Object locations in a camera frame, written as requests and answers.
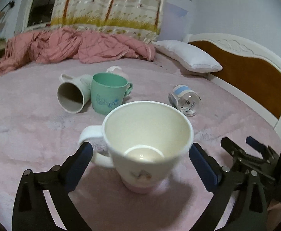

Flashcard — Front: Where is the tree print curtain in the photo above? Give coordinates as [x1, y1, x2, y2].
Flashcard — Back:
[51, 0, 166, 43]

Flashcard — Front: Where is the white and brown headboard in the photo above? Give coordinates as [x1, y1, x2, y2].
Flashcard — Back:
[183, 33, 281, 138]

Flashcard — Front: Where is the clear glass blue band cup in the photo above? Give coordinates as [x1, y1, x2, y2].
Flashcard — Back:
[169, 85, 202, 117]

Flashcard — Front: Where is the pink wall lamp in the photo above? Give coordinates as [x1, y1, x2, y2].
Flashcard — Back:
[0, 0, 15, 19]

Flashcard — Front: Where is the white and pink mug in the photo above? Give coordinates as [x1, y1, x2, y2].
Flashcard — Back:
[78, 101, 194, 194]

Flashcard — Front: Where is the small pink white cup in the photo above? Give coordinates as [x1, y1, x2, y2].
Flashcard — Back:
[106, 66, 129, 80]

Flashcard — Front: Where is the white pillow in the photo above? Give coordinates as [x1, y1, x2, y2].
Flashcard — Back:
[153, 40, 223, 73]

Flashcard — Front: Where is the grey ceramic mug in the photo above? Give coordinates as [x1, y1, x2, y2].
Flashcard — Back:
[57, 74, 93, 114]

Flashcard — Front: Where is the green plastic mug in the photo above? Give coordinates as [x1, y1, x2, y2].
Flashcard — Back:
[91, 73, 133, 115]

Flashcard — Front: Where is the white framed window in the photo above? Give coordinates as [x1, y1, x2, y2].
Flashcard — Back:
[14, 0, 56, 33]

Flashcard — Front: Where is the pink plaid blanket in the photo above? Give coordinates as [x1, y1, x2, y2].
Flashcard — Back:
[0, 27, 156, 76]

